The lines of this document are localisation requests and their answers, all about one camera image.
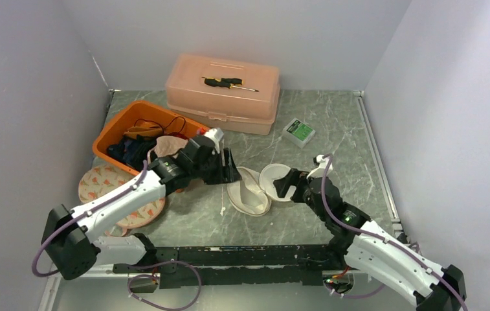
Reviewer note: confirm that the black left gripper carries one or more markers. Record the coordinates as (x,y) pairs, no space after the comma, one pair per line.
(224,173)

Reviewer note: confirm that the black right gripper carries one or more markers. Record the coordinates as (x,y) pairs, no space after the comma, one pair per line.
(294,177)

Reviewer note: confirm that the beige lace bra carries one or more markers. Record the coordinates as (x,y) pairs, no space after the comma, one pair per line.
(166,145)

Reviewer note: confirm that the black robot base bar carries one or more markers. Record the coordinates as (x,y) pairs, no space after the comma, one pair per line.
(307,264)

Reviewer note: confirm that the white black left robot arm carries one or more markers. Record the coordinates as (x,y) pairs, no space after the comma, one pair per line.
(74,238)

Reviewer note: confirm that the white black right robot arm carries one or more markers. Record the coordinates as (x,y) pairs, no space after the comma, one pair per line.
(362,244)

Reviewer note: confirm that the small green-labelled plastic box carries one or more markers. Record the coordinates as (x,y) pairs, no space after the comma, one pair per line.
(298,132)

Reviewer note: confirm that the pink translucent toolbox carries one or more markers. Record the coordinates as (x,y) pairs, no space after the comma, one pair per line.
(217,107)

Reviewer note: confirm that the black yellow screwdriver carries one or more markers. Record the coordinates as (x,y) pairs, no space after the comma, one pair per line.
(228,83)

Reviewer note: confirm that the black cloth garment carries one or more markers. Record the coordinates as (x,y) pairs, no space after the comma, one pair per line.
(135,152)

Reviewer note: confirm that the orange plastic basin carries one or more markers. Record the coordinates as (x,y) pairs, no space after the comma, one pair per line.
(113,131)

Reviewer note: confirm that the dark blue cloth garment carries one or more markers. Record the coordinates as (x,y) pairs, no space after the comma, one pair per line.
(121,151)

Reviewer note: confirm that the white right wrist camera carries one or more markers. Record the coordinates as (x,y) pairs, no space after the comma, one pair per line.
(323,166)

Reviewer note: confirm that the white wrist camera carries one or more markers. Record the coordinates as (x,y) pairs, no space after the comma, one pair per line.
(216,135)
(323,166)

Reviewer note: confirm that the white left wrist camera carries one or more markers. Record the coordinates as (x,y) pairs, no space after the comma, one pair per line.
(216,135)

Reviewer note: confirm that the aluminium frame rail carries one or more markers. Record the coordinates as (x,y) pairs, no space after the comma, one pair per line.
(109,271)

